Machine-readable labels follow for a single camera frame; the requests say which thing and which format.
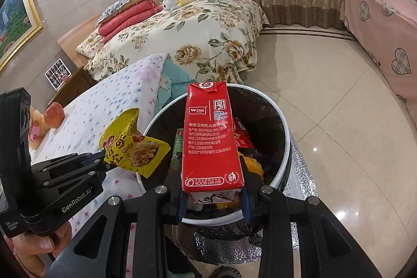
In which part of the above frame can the black photo frame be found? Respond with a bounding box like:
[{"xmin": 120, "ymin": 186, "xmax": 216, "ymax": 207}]
[{"xmin": 45, "ymin": 59, "xmax": 73, "ymax": 90}]

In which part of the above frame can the green drink carton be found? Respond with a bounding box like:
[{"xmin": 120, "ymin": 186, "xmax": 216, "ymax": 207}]
[{"xmin": 171, "ymin": 128, "xmax": 188, "ymax": 172}]

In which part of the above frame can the pink folded blanket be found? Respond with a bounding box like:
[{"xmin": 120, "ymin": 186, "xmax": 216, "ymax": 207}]
[{"xmin": 98, "ymin": 1, "xmax": 162, "ymax": 45}]

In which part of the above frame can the red milk carton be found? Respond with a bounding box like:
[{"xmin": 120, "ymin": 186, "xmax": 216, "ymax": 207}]
[{"xmin": 181, "ymin": 81, "xmax": 245, "ymax": 203}]

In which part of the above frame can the white rabbit plush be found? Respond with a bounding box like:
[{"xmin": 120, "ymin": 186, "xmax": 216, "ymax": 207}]
[{"xmin": 160, "ymin": 0, "xmax": 183, "ymax": 11}]

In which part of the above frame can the pink heart print cover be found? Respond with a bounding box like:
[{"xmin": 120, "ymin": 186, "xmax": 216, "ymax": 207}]
[{"xmin": 340, "ymin": 0, "xmax": 417, "ymax": 132}]

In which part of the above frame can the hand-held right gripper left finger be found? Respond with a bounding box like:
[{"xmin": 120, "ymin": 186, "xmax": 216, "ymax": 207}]
[{"xmin": 46, "ymin": 167, "xmax": 189, "ymax": 278}]

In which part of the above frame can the wooden nightstand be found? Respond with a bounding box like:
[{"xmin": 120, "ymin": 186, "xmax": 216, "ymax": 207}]
[{"xmin": 47, "ymin": 66, "xmax": 98, "ymax": 107}]

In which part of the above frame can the orange foam fruit net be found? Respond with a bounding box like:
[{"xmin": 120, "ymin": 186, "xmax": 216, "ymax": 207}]
[{"xmin": 239, "ymin": 154, "xmax": 265, "ymax": 176}]

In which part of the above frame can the white trash bin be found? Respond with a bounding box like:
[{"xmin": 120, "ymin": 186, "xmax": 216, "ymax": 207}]
[{"xmin": 138, "ymin": 83, "xmax": 291, "ymax": 234}]

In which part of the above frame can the red apple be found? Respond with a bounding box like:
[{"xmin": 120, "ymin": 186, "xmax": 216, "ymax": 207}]
[{"xmin": 44, "ymin": 102, "xmax": 65, "ymax": 129}]

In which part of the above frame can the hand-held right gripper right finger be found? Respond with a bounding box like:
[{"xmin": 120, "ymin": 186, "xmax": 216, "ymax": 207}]
[{"xmin": 239, "ymin": 161, "xmax": 382, "ymax": 278}]

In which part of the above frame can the teal cloth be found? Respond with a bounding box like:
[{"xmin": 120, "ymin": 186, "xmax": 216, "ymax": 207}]
[{"xmin": 156, "ymin": 60, "xmax": 196, "ymax": 112}]

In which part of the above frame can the cream teddy bear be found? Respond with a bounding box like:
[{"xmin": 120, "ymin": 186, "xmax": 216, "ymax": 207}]
[{"xmin": 29, "ymin": 105, "xmax": 49, "ymax": 150}]

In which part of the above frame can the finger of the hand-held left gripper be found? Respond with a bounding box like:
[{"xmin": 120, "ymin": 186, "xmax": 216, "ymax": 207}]
[
  {"xmin": 31, "ymin": 151, "xmax": 102, "ymax": 172},
  {"xmin": 42, "ymin": 162, "xmax": 108, "ymax": 190}
]

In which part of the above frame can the red snack packet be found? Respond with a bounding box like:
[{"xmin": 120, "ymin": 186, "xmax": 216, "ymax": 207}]
[{"xmin": 233, "ymin": 118, "xmax": 253, "ymax": 148}]

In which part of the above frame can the yellow snack packet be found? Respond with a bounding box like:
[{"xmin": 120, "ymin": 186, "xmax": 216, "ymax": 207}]
[{"xmin": 99, "ymin": 108, "xmax": 171, "ymax": 180}]

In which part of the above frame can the floral bed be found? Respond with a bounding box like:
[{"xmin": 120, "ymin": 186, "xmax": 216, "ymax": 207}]
[{"xmin": 76, "ymin": 0, "xmax": 270, "ymax": 83}]

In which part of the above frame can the gold framed landscape painting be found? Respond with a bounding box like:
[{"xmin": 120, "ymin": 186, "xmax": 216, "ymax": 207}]
[{"xmin": 0, "ymin": 0, "xmax": 44, "ymax": 72}]

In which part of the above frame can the wooden headboard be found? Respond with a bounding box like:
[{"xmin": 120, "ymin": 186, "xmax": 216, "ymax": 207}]
[{"xmin": 57, "ymin": 13, "xmax": 103, "ymax": 68}]

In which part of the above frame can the person's left hand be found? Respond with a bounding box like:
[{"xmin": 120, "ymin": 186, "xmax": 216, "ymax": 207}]
[{"xmin": 5, "ymin": 221, "xmax": 74, "ymax": 265}]

